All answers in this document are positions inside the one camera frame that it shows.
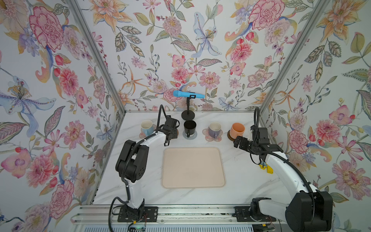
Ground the black cup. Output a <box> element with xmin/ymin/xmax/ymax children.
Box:
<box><xmin>184</xmin><ymin>120</ymin><xmax>197</xmax><ymax>138</ymax></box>

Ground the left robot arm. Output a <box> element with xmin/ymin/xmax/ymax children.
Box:
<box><xmin>115</xmin><ymin>116</ymin><xmax>180</xmax><ymax>210</ymax></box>

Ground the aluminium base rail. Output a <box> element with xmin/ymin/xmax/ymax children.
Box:
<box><xmin>71</xmin><ymin>204</ymin><xmax>319</xmax><ymax>225</ymax></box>

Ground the black microphone stand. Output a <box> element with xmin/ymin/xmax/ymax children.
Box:
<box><xmin>181</xmin><ymin>95</ymin><xmax>196</xmax><ymax>121</ymax></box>

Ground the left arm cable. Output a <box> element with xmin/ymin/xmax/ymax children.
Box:
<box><xmin>108</xmin><ymin>104</ymin><xmax>180</xmax><ymax>232</ymax></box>

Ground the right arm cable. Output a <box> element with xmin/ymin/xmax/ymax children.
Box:
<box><xmin>249</xmin><ymin>106</ymin><xmax>317</xmax><ymax>232</ymax></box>

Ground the white cup with purple outside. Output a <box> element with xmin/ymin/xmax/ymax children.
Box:
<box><xmin>208</xmin><ymin>122</ymin><xmax>221</xmax><ymax>139</ymax></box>

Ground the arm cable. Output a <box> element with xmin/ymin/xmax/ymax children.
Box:
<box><xmin>249</xmin><ymin>106</ymin><xmax>317</xmax><ymax>232</ymax></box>
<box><xmin>108</xmin><ymin>104</ymin><xmax>180</xmax><ymax>232</ymax></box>

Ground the pink flower silicone coaster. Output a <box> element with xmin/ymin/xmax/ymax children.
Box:
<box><xmin>139</xmin><ymin>125</ymin><xmax>156</xmax><ymax>139</ymax></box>
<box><xmin>203</xmin><ymin>127</ymin><xmax>223</xmax><ymax>142</ymax></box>

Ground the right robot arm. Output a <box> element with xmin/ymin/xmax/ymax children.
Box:
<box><xmin>234</xmin><ymin>126</ymin><xmax>333</xmax><ymax>232</ymax></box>

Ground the beige silicone tray mat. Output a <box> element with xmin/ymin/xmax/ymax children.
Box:
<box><xmin>161</xmin><ymin>147</ymin><xmax>226</xmax><ymax>189</ymax></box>

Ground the orange cup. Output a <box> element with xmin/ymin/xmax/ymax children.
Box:
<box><xmin>230</xmin><ymin>123</ymin><xmax>245</xmax><ymax>136</ymax></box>

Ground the blue microphone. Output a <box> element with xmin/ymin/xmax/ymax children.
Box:
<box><xmin>173</xmin><ymin>90</ymin><xmax>205</xmax><ymax>99</ymax></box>

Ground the pink flower silicone coaster right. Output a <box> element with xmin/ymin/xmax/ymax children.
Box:
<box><xmin>203</xmin><ymin>127</ymin><xmax>223</xmax><ymax>142</ymax></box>

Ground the pink flower silicone coaster left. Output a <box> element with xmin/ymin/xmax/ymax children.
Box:
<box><xmin>139</xmin><ymin>125</ymin><xmax>156</xmax><ymax>139</ymax></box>

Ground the blue woven round coaster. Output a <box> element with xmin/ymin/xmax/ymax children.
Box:
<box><xmin>182</xmin><ymin>131</ymin><xmax>198</xmax><ymax>140</ymax></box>

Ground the brown wooden round coaster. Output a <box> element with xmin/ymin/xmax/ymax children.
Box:
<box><xmin>227</xmin><ymin>130</ymin><xmax>239</xmax><ymax>141</ymax></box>

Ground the light blue cup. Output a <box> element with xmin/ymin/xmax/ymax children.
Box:
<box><xmin>141</xmin><ymin>120</ymin><xmax>155</xmax><ymax>137</ymax></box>

